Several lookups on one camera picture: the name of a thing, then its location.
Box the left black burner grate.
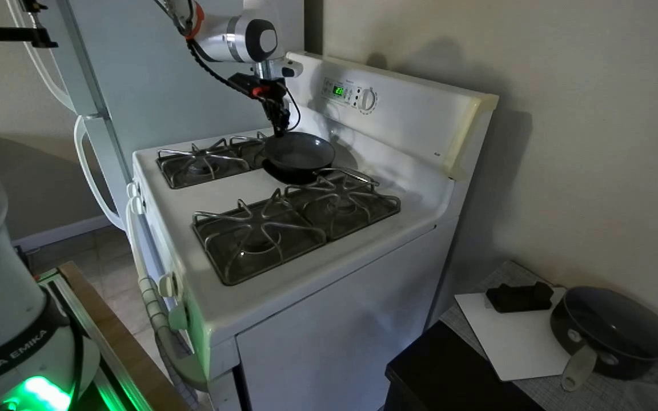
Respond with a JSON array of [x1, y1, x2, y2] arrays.
[[193, 171, 403, 285]]

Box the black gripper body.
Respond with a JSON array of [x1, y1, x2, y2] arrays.
[[250, 81, 291, 135]]

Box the dark grey frying pan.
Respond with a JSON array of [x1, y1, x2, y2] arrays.
[[263, 132, 335, 183]]

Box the white refrigerator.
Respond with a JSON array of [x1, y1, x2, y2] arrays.
[[5, 0, 309, 231]]

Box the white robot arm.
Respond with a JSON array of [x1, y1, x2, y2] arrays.
[[156, 0, 300, 135]]

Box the white gas stove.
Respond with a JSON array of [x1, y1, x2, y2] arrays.
[[129, 58, 498, 411]]

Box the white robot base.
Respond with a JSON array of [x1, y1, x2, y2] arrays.
[[0, 183, 98, 411]]

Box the dark grey saucepan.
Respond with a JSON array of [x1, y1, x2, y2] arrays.
[[551, 285, 658, 390]]

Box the right black burner grate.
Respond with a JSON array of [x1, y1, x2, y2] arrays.
[[156, 132, 268, 189]]

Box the black bin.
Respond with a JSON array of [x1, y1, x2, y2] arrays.
[[383, 323, 544, 411]]

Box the white cutting board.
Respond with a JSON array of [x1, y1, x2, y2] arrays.
[[454, 293, 571, 381]]

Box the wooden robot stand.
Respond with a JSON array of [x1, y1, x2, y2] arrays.
[[36, 263, 190, 411]]

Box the black burner grate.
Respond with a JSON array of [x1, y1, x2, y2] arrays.
[[193, 171, 403, 285], [156, 132, 268, 189]]

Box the small black box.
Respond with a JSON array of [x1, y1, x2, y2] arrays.
[[487, 284, 552, 313]]

